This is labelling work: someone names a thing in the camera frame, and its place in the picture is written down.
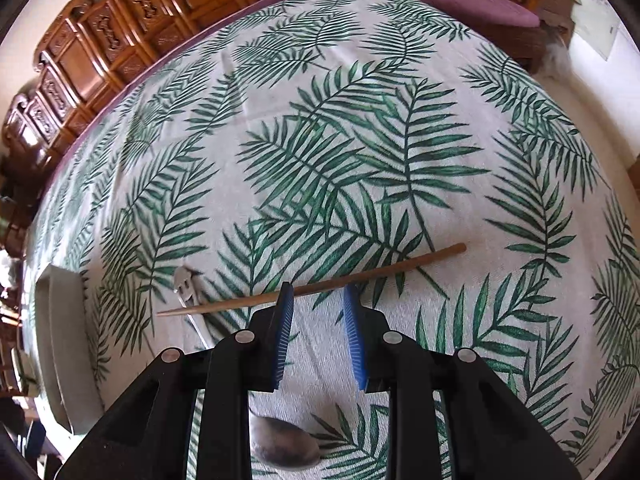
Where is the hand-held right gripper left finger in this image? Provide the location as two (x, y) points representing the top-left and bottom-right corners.
(56, 281), (296, 480)

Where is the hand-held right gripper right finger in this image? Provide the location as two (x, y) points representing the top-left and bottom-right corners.
(342, 284), (581, 480)

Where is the brown wooden chopstick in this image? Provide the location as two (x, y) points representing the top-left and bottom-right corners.
(157, 242), (467, 317)

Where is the grey metal tray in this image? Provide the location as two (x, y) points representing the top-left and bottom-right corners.
(34, 265), (107, 435)

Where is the leaf print tablecloth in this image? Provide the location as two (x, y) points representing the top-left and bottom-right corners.
(22, 0), (640, 480)

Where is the carved wooden cabinet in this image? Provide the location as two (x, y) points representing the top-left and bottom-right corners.
(0, 0), (391, 191)

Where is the grey fluffy duster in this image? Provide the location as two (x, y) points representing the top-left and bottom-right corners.
(542, 32), (571, 78)

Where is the purple bench cushion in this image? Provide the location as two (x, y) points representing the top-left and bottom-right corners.
(390, 0), (542, 29)

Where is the metal spoon with smiley handle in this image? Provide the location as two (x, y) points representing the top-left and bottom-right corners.
(172, 266), (325, 472)

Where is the white wall calendar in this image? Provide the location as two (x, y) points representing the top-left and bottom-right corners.
(570, 0), (622, 61)

